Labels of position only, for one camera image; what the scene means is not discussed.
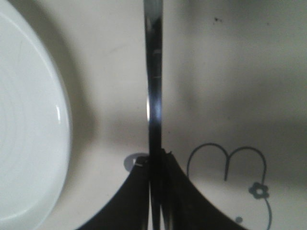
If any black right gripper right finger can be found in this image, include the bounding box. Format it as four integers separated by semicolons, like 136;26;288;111
160;149;244;230

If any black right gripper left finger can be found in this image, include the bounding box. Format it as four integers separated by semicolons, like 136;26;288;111
79;155;150;230

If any cream rabbit serving tray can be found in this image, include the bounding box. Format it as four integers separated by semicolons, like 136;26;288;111
12;0;307;230

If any silver metal fork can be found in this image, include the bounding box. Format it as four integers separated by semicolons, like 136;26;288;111
143;0;163;230

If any white round plate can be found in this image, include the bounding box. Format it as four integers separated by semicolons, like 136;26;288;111
0;0;72;230

